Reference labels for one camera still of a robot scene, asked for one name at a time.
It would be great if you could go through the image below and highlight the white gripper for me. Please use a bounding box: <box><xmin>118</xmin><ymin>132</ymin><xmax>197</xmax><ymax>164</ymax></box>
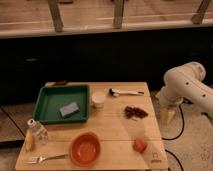
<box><xmin>160</xmin><ymin>106</ymin><xmax>178</xmax><ymax>124</ymax></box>

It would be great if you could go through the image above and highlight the dark grape bunch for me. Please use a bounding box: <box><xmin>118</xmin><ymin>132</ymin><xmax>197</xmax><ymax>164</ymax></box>
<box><xmin>124</xmin><ymin>106</ymin><xmax>148</xmax><ymax>119</ymax></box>

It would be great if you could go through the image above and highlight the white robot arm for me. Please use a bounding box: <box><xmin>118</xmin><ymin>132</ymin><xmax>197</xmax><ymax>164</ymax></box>
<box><xmin>156</xmin><ymin>62</ymin><xmax>213</xmax><ymax>123</ymax></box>

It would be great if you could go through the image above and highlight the red bowl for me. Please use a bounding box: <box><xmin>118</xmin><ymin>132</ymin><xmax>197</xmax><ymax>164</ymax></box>
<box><xmin>69</xmin><ymin>132</ymin><xmax>101</xmax><ymax>167</ymax></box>

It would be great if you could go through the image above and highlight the orange fruit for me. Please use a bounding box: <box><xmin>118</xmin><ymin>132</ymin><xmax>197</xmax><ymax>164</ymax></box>
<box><xmin>133</xmin><ymin>138</ymin><xmax>147</xmax><ymax>153</ymax></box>

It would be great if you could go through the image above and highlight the white cup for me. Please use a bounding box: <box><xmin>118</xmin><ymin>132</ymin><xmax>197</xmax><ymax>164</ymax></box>
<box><xmin>92</xmin><ymin>92</ymin><xmax>106</xmax><ymax>108</ymax></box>

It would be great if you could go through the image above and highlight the grey sponge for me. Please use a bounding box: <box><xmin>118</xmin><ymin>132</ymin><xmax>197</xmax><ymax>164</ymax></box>
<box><xmin>59</xmin><ymin>102</ymin><xmax>79</xmax><ymax>118</ymax></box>

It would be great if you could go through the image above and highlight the green tray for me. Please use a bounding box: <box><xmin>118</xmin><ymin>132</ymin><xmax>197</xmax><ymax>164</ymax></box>
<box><xmin>32</xmin><ymin>85</ymin><xmax>90</xmax><ymax>124</ymax></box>

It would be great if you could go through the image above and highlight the red item behind tray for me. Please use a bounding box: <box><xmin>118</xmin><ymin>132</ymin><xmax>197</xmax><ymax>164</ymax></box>
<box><xmin>45</xmin><ymin>81</ymin><xmax>67</xmax><ymax>87</ymax></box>

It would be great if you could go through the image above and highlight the clear plastic bottle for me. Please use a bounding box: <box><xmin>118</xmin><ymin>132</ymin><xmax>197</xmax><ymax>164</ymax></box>
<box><xmin>27</xmin><ymin>119</ymin><xmax>48</xmax><ymax>144</ymax></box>

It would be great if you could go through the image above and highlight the yellow banana piece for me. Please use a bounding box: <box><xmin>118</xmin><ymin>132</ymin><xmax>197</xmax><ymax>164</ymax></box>
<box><xmin>25</xmin><ymin>131</ymin><xmax>35</xmax><ymax>151</ymax></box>

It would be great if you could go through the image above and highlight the silver fork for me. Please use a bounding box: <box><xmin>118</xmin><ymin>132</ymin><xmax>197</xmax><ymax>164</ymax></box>
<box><xmin>27</xmin><ymin>154</ymin><xmax>68</xmax><ymax>164</ymax></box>

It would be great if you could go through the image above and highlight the black cable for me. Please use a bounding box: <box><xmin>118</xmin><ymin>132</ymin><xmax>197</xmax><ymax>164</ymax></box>
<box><xmin>161</xmin><ymin>103</ymin><xmax>186</xmax><ymax>171</ymax></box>

